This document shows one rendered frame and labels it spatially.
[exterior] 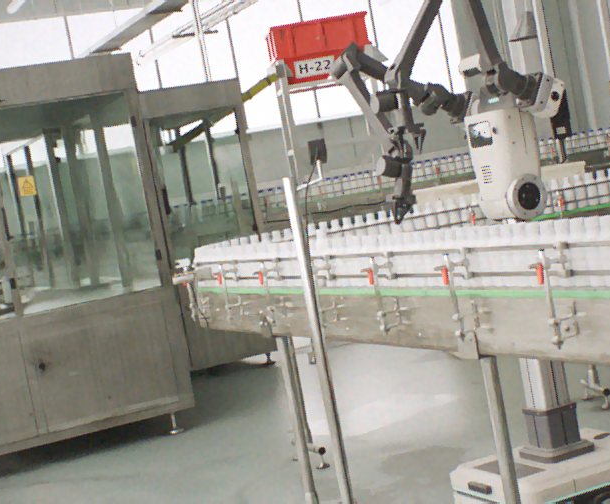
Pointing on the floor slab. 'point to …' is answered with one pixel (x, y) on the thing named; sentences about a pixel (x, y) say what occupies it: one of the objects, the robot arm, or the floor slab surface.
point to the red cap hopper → (290, 50)
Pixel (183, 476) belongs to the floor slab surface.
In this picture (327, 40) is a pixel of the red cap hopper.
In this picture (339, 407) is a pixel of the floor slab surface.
